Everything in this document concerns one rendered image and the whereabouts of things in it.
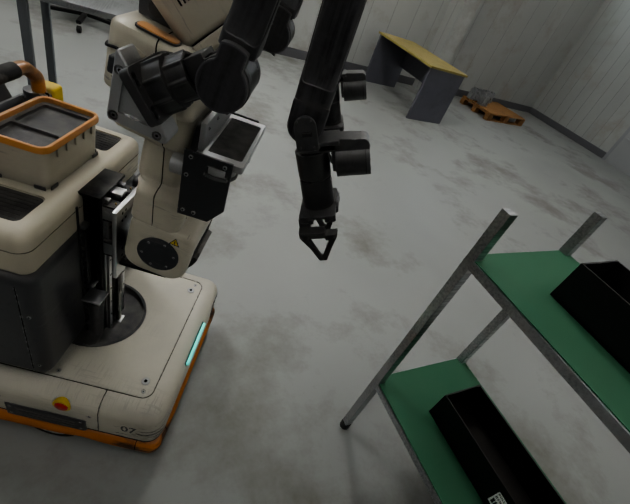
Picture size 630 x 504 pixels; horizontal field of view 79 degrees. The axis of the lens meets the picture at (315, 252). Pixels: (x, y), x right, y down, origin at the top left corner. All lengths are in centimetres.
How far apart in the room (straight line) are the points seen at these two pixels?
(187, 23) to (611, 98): 895
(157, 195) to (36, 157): 26
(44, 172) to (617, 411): 128
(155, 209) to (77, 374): 61
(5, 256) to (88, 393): 50
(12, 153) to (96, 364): 64
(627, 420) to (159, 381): 117
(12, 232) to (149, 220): 26
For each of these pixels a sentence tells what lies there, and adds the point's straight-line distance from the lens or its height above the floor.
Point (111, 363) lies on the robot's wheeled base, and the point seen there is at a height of 28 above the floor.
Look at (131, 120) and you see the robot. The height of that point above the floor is 113.
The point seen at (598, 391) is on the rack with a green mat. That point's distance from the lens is 99.
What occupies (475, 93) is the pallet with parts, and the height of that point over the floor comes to 24.
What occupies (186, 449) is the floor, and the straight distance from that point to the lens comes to 156.
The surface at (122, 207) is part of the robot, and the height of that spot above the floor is 78.
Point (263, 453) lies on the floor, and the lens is 159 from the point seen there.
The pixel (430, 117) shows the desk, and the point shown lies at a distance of 584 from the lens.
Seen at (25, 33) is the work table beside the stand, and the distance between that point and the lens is 271.
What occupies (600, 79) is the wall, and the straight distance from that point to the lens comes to 960.
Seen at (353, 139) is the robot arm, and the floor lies 122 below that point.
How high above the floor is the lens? 144
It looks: 37 degrees down
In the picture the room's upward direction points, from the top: 23 degrees clockwise
